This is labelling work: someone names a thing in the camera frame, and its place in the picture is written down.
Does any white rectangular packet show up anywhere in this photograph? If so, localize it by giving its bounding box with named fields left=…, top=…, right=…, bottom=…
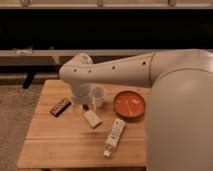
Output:
left=84, top=110, right=102, bottom=128

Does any brown chocolate bar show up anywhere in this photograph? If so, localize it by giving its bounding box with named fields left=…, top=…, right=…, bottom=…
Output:
left=50, top=98, right=71, bottom=117

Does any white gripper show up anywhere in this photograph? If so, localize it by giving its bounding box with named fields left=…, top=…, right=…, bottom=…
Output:
left=71, top=84, right=96, bottom=111

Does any white plastic cup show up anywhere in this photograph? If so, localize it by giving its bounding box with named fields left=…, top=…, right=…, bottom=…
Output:
left=92, top=86, right=106, bottom=108

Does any wooden table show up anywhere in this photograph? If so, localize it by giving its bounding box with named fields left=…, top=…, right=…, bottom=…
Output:
left=17, top=80, right=145, bottom=169

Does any small red object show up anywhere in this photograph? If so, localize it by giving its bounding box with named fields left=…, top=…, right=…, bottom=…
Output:
left=83, top=104, right=89, bottom=110

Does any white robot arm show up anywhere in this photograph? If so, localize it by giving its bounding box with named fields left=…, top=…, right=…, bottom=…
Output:
left=59, top=49, right=213, bottom=171

